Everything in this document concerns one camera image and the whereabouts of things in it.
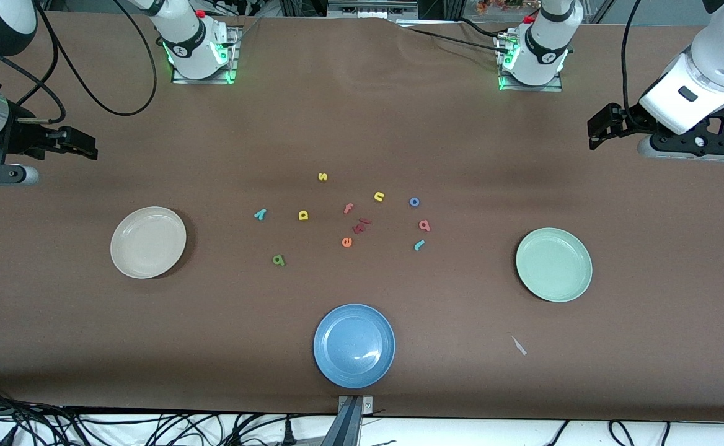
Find beige brown plate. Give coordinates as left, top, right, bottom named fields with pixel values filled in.
left=110, top=206, right=187, bottom=279

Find light green plate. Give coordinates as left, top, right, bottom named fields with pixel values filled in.
left=516, top=227, right=593, bottom=303

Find orange dried flowers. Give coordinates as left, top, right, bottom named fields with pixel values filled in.
left=476, top=0, right=525, bottom=17

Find brown table cover mat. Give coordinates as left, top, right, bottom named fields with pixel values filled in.
left=0, top=11, right=724, bottom=423

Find blue plate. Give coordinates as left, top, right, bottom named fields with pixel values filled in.
left=313, top=303, right=396, bottom=390

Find grey metal profile bar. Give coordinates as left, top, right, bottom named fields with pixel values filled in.
left=322, top=398, right=364, bottom=446

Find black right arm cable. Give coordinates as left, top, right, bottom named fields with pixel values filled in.
left=0, top=0, right=158, bottom=125

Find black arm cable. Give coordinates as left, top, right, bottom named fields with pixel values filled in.
left=0, top=0, right=158, bottom=125
left=621, top=0, right=648, bottom=125

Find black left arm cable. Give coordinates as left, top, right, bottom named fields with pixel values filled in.
left=621, top=0, right=648, bottom=125

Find black base power cable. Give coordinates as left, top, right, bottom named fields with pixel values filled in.
left=399, top=17, right=514, bottom=56

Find grey metal frame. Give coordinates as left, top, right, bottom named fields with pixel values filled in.
left=327, top=0, right=419, bottom=19

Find black floor cable tangle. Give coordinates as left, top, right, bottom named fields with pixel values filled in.
left=0, top=384, right=338, bottom=446

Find silver bracket plate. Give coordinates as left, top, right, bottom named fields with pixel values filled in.
left=338, top=395, right=375, bottom=414

